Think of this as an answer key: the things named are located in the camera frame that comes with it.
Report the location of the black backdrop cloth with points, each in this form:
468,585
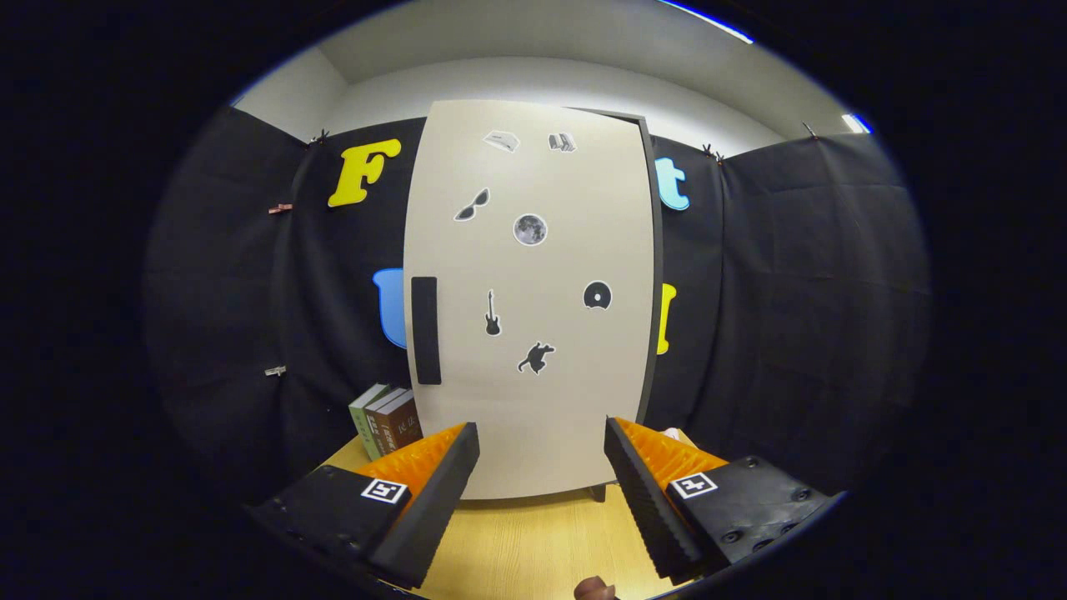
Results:
792,333

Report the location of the green and white toy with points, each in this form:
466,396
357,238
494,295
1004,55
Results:
672,433

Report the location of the long ceiling light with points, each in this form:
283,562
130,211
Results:
708,21

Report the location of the grey cabinet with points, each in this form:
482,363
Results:
598,493

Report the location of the small ceiling light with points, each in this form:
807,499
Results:
857,123

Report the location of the thin brown book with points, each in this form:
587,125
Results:
375,429

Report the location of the green book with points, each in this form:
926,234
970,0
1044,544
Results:
360,417

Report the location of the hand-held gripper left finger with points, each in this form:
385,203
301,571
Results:
433,504

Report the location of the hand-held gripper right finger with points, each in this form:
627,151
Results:
642,504

